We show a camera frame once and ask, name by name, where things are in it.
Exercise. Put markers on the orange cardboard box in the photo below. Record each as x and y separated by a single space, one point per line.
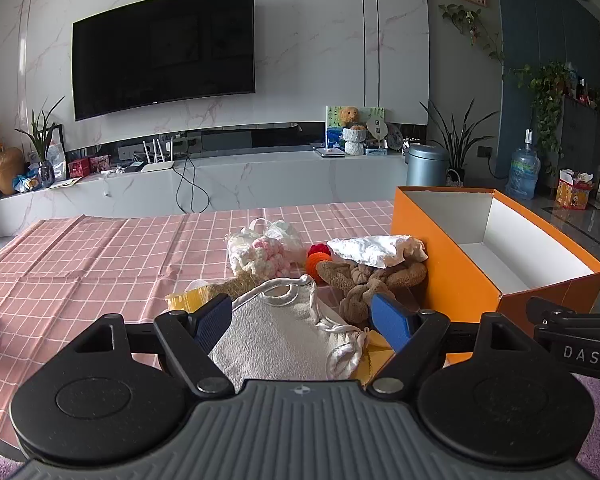
455 270

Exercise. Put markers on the decorative plate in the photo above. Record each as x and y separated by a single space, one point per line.
395 136

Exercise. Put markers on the tall leafy potted plant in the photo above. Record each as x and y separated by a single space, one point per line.
455 135

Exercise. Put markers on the plastic wrapped flower bouquet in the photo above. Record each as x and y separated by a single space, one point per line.
286 236

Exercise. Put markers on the red crochet ball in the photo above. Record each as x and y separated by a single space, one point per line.
318 250

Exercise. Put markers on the green plant in glass vase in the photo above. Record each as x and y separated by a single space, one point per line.
41 150

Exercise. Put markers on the golden acorn vase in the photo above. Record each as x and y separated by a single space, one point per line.
7 172

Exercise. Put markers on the cream towel cloth bag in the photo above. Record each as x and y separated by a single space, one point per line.
275 330

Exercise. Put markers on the brown teddy bear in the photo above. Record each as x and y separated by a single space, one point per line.
350 116

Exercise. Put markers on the blue grey trash can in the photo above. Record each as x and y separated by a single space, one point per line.
426 166

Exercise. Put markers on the orange crochet ball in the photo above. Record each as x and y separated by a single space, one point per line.
317 265

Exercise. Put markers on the hanging vine plant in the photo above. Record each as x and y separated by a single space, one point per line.
467 22

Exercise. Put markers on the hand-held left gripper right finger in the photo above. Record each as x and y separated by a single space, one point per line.
391 322

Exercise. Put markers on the red gift box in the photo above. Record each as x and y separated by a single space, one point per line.
78 167

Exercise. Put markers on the red yellow carton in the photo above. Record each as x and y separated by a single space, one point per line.
574 192

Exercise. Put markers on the white pink crochet piece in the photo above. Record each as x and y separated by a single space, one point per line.
254 259

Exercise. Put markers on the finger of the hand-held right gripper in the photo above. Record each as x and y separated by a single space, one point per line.
545 312

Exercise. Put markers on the grey laptop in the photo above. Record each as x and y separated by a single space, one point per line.
330 152

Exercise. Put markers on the yellow plastic packet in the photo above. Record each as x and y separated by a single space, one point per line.
182 301

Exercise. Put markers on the trailing plant on cabinet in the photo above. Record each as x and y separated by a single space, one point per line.
547 100

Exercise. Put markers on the black wall television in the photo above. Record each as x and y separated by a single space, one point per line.
162 52

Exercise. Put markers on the blue snack bag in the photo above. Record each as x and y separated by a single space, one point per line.
26 182

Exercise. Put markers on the black picture frame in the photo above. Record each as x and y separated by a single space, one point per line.
57 145

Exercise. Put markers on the round paper fan ornament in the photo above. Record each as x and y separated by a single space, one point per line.
376 125

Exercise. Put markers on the white wifi router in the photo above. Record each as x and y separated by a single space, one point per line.
158 164

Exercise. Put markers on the papers on console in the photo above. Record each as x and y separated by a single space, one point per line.
65 183

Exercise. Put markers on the pink gift box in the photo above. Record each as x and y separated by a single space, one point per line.
100 164

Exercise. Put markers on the blue water bottle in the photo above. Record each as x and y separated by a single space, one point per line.
523 172

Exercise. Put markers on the brown braided plush band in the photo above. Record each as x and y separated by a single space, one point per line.
360 285

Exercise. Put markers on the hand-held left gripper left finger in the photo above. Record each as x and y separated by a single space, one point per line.
214 321

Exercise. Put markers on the white crumpled plastic bag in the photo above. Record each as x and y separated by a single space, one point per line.
375 251

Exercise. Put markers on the grey storage cabinet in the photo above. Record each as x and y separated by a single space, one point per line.
587 140

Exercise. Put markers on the white marble television console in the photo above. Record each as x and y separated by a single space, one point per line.
260 185

